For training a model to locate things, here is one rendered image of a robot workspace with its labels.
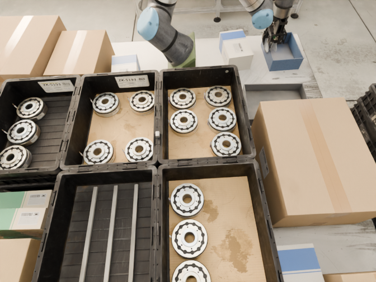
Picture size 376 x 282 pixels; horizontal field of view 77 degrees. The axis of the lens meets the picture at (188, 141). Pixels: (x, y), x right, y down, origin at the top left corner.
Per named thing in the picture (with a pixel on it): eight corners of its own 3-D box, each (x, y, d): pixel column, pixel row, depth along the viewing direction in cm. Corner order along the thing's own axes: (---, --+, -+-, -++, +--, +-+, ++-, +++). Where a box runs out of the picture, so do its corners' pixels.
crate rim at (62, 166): (84, 78, 93) (81, 74, 90) (159, 73, 92) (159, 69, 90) (62, 173, 73) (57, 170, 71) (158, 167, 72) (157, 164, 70)
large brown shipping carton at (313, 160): (249, 131, 102) (259, 101, 84) (319, 127, 101) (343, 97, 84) (268, 228, 82) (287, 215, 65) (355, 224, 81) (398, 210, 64)
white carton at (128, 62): (117, 69, 124) (112, 55, 116) (140, 66, 124) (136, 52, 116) (116, 98, 114) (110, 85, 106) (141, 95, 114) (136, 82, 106)
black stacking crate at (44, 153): (24, 99, 101) (5, 80, 91) (93, 95, 101) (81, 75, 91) (-10, 188, 81) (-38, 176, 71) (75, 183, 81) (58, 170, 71)
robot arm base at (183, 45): (170, 51, 120) (155, 40, 113) (192, 32, 111) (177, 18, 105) (171, 72, 112) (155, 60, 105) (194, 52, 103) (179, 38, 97)
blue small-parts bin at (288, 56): (260, 45, 129) (263, 33, 122) (287, 43, 129) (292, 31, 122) (269, 71, 119) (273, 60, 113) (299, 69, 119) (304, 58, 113)
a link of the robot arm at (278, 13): (272, -1, 99) (291, -2, 99) (269, 10, 103) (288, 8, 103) (277, 10, 95) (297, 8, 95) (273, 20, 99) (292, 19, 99)
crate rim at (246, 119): (159, 73, 92) (159, 69, 90) (236, 69, 92) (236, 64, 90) (158, 167, 72) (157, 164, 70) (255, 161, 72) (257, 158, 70)
